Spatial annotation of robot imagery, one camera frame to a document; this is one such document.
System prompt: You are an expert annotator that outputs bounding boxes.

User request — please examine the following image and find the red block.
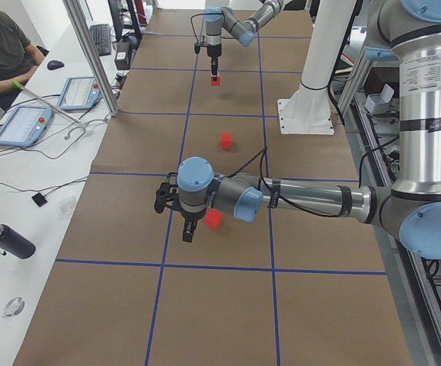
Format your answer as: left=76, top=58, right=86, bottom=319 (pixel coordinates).
left=204, top=209, right=223, bottom=230
left=210, top=75, right=221, bottom=86
left=220, top=133, right=233, bottom=150

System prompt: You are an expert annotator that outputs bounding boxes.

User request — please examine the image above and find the brown paper table mat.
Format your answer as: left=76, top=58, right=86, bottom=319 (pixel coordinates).
left=15, top=11, right=412, bottom=365

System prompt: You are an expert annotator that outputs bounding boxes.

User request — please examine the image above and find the black power adapter box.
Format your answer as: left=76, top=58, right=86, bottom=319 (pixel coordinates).
left=114, top=41, right=131, bottom=71

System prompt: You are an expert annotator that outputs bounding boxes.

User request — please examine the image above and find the black keyboard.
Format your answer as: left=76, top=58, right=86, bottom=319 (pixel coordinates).
left=89, top=24, right=112, bottom=56

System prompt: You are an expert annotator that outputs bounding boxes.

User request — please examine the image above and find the clear plastic bag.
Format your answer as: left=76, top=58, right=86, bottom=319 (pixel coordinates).
left=56, top=197, right=78, bottom=220

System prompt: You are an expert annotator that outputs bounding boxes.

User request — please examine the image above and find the far blue teach pendant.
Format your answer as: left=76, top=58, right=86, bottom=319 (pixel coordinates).
left=57, top=76, right=101, bottom=112

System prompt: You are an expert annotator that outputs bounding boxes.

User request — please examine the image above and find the blue teach pendant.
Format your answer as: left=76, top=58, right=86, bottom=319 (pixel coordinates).
left=0, top=106, right=53, bottom=147
left=57, top=76, right=101, bottom=112

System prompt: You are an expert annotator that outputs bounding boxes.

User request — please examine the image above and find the small black square device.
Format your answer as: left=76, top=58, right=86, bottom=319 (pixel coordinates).
left=31, top=192, right=48, bottom=207

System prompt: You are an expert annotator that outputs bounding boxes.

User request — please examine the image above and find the black computer mouse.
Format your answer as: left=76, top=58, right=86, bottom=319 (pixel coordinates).
left=46, top=59, right=64, bottom=71

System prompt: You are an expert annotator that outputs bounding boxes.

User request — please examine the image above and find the white small open box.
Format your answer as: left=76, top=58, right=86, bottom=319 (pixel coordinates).
left=364, top=84, right=395, bottom=114

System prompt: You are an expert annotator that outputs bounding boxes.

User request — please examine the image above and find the black water bottle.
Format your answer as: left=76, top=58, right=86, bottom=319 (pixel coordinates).
left=0, top=223, right=36, bottom=259

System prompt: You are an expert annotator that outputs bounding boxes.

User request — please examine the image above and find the near blue teach pendant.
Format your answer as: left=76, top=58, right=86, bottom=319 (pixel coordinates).
left=0, top=106, right=53, bottom=147

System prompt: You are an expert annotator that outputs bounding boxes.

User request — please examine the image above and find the green tipped metal rod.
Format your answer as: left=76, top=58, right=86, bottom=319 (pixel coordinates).
left=11, top=80, right=82, bottom=126

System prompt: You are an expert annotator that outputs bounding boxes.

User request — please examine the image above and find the seated person in gray shirt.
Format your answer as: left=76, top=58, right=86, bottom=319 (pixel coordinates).
left=0, top=11, right=44, bottom=111

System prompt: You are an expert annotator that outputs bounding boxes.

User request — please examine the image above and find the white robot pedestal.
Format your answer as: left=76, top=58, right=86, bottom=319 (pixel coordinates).
left=277, top=0, right=359, bottom=136

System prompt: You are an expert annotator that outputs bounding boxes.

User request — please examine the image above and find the aluminium frame post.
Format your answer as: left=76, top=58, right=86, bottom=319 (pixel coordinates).
left=62, top=0, right=118, bottom=117

